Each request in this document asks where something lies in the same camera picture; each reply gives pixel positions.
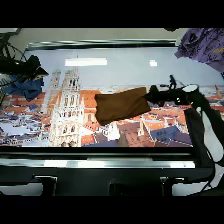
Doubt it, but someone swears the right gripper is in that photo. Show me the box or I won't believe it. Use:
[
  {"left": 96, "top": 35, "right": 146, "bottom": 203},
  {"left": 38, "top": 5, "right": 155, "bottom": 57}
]
[{"left": 144, "top": 84, "right": 170, "bottom": 106}]

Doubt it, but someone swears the brown garment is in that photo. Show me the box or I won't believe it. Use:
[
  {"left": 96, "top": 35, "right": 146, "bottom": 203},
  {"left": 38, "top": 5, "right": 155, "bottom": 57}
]
[{"left": 94, "top": 86, "right": 152, "bottom": 127}]

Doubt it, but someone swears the purple garment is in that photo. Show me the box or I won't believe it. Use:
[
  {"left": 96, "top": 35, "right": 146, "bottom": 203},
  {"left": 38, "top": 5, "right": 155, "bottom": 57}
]
[{"left": 174, "top": 28, "right": 224, "bottom": 73}]

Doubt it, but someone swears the blue garment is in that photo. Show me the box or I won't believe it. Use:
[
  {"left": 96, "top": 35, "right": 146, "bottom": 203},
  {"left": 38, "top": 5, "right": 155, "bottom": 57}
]
[{"left": 3, "top": 74, "right": 46, "bottom": 102}]

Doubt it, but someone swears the silver frame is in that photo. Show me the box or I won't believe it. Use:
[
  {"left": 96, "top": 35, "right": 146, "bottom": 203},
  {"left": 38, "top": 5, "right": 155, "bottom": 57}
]
[{"left": 0, "top": 155, "right": 224, "bottom": 197}]

